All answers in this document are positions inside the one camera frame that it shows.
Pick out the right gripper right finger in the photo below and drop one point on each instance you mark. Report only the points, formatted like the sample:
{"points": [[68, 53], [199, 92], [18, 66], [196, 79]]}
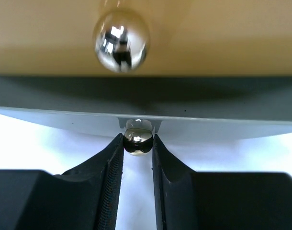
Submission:
{"points": [[190, 200]]}

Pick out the pale bottom drawer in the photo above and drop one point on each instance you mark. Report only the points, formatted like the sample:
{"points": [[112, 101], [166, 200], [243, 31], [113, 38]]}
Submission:
{"points": [[173, 129]]}

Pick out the yellow drawer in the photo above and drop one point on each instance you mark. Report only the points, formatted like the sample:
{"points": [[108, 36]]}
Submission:
{"points": [[187, 37]]}

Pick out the cream round drawer cabinet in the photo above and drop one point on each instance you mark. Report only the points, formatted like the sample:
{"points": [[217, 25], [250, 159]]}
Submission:
{"points": [[252, 98]]}

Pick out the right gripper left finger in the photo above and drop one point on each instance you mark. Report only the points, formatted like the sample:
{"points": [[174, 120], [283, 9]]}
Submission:
{"points": [[85, 197]]}

